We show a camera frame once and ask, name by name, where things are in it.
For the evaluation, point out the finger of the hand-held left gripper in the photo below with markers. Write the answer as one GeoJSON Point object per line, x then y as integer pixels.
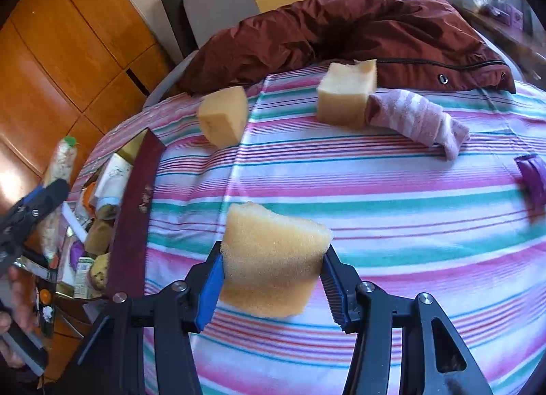
{"type": "Point", "coordinates": [45, 198]}

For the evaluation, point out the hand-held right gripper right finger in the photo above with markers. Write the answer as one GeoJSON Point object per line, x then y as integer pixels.
{"type": "Point", "coordinates": [335, 295]}

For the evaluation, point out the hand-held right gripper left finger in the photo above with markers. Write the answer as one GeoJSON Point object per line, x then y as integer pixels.
{"type": "Point", "coordinates": [211, 292]}

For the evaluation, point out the clear cereal packet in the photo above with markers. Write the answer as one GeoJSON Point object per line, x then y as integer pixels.
{"type": "Point", "coordinates": [59, 173]}

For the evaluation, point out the large yellow sponge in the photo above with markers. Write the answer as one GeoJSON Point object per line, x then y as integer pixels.
{"type": "Point", "coordinates": [273, 258]}

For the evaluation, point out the maroon storage box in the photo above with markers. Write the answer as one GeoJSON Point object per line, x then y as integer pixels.
{"type": "Point", "coordinates": [136, 216]}

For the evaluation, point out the person's left hand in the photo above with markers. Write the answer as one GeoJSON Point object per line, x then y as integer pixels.
{"type": "Point", "coordinates": [17, 301]}

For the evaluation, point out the orange packet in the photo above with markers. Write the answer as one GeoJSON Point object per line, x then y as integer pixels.
{"type": "Point", "coordinates": [88, 196]}

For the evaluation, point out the white printed carton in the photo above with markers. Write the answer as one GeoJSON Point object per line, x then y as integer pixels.
{"type": "Point", "coordinates": [111, 179]}

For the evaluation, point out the striped bedsheet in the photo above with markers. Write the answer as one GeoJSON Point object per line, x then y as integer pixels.
{"type": "Point", "coordinates": [384, 216]}

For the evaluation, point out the orange wooden wardrobe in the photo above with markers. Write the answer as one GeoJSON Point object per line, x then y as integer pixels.
{"type": "Point", "coordinates": [64, 58]}

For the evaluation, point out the yellow sponge block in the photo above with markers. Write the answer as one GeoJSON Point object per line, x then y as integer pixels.
{"type": "Point", "coordinates": [345, 94]}
{"type": "Point", "coordinates": [224, 115]}

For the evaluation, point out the pink striped rolled sock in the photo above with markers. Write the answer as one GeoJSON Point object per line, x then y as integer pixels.
{"type": "Point", "coordinates": [413, 122]}

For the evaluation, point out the maroon padded jacket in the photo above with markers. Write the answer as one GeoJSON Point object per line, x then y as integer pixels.
{"type": "Point", "coordinates": [341, 37]}

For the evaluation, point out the wooden side desk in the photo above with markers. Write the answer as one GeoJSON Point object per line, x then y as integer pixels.
{"type": "Point", "coordinates": [507, 45]}

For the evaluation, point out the purple box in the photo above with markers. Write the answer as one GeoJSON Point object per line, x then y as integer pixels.
{"type": "Point", "coordinates": [515, 19]}

